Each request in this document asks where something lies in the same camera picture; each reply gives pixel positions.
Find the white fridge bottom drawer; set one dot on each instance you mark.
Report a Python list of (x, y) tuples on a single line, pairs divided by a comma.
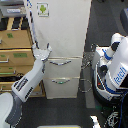
[(61, 88)]

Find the grey box on cabinet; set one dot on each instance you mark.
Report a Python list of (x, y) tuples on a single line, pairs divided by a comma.
[(13, 11)]

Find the white refrigerator door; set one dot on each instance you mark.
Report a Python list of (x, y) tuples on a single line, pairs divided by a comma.
[(64, 29)]

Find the white fridge middle drawer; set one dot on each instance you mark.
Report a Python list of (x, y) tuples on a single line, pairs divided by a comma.
[(57, 68)]

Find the white fridge drawer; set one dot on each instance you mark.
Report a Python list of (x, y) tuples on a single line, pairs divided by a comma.
[(61, 88), (57, 68)]

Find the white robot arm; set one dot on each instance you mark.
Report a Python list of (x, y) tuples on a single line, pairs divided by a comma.
[(11, 103)]

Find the green android sticker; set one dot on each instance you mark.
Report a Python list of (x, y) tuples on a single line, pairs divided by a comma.
[(42, 9)]

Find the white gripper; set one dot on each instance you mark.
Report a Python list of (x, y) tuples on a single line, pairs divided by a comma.
[(41, 54)]

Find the wooden drawer cabinet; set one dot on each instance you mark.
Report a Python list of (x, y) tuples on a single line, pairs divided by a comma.
[(16, 55)]

